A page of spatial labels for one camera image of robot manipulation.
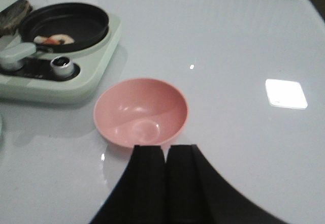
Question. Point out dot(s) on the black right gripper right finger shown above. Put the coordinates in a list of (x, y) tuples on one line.
[(197, 193)]

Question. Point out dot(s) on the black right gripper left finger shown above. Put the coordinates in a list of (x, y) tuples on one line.
[(140, 194)]

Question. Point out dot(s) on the pink plastic bowl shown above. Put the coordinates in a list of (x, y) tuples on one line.
[(141, 111)]

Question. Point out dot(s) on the pink cooked shrimp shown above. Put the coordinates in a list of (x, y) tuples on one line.
[(57, 39)]

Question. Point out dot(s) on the white bread slice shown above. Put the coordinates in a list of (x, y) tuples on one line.
[(12, 16)]

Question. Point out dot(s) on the mint green breakfast maker base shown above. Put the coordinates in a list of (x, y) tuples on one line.
[(92, 63)]

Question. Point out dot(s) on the right silver control knob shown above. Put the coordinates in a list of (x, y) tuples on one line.
[(62, 66)]

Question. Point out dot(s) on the black round frying pan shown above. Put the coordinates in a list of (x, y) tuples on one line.
[(84, 23)]

